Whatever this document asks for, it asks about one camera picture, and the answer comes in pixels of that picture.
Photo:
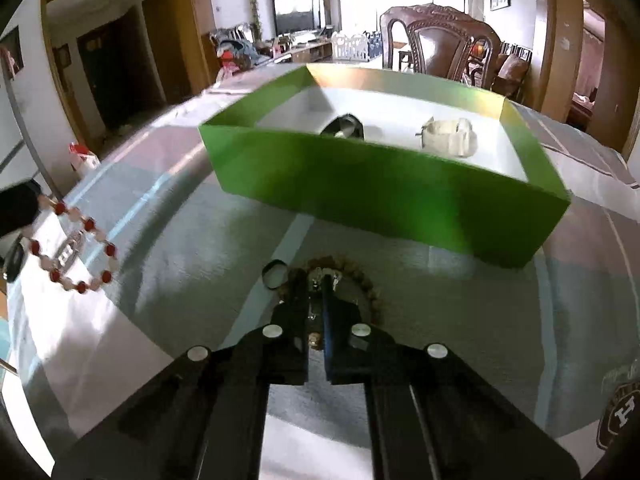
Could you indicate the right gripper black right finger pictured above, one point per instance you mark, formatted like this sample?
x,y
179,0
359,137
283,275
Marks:
x,y
430,415

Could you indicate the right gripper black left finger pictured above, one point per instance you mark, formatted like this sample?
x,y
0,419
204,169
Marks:
x,y
203,416

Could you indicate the white wrist watch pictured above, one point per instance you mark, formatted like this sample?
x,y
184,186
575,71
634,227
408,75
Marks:
x,y
453,138

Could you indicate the black wrist watch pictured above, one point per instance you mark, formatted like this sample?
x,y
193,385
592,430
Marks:
x,y
345,126

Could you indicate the red white paper bag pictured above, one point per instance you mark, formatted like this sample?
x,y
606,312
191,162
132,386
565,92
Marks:
x,y
82,160

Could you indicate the plaid bed sheet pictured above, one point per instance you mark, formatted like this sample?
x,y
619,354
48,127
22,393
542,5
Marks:
x,y
559,338

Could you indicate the green cardboard box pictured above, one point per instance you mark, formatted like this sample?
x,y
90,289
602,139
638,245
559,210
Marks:
x,y
499,205

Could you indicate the chair with clothes pile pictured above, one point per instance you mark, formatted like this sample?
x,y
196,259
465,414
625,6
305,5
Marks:
x,y
236,51

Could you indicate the green ivy garland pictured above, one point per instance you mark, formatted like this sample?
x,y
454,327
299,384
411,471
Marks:
x,y
254,16

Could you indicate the wooden tv cabinet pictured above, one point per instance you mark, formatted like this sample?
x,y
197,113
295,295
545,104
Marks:
x,y
308,53

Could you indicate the flat screen television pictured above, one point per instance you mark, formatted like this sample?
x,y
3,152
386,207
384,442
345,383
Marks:
x,y
295,16

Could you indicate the white baby fence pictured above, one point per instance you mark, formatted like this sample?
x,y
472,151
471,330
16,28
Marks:
x,y
356,48

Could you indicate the carved wooden dining chair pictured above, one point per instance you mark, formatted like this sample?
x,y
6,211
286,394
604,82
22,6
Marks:
x,y
444,42

